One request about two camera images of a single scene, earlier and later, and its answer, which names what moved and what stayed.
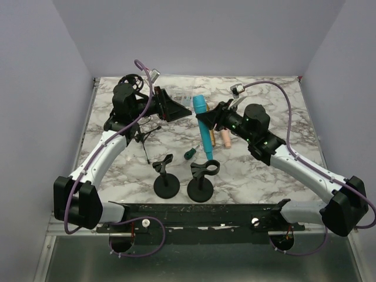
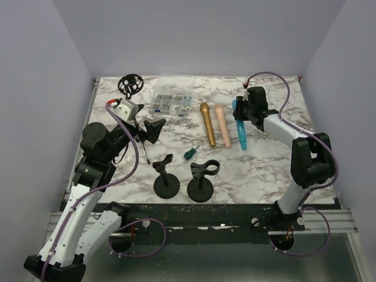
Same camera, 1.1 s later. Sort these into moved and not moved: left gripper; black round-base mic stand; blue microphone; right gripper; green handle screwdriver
Moved: blue microphone; left gripper; right gripper
Not moved: green handle screwdriver; black round-base mic stand
